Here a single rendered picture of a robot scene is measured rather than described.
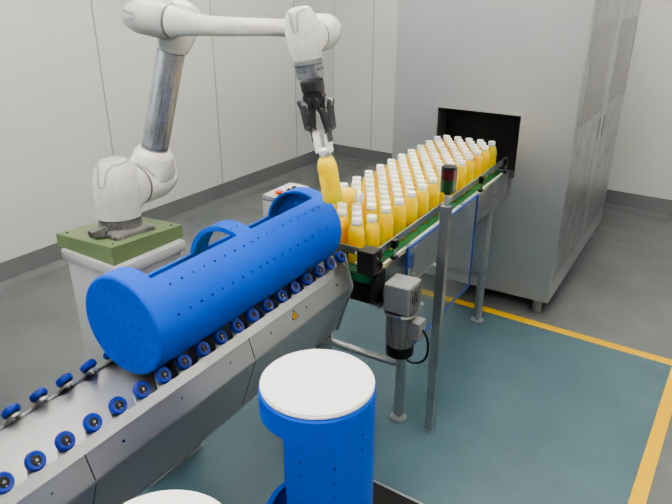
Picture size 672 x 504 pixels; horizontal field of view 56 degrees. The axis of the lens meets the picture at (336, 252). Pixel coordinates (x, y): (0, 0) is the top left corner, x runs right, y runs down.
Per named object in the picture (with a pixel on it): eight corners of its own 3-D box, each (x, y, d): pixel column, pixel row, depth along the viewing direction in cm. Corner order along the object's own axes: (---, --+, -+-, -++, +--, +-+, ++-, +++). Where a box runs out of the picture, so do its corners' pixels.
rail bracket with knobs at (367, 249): (352, 274, 236) (352, 249, 232) (361, 267, 241) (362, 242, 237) (375, 280, 231) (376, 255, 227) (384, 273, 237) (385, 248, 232)
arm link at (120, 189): (87, 220, 227) (77, 160, 220) (119, 208, 244) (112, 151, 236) (123, 224, 222) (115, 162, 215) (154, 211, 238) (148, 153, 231)
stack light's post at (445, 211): (423, 430, 291) (439, 206, 246) (427, 425, 294) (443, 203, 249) (431, 433, 289) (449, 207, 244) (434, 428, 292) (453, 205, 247)
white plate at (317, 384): (336, 337, 168) (336, 341, 169) (240, 368, 155) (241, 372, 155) (398, 391, 147) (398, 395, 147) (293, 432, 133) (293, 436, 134)
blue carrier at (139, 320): (94, 360, 175) (75, 266, 164) (280, 252, 243) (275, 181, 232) (168, 388, 161) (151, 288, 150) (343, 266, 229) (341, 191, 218)
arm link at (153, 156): (114, 196, 243) (148, 184, 262) (148, 212, 239) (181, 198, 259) (143, -10, 211) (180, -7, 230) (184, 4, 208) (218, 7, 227)
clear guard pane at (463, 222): (402, 354, 266) (407, 249, 247) (468, 283, 327) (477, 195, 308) (403, 354, 266) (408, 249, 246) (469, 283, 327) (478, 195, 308)
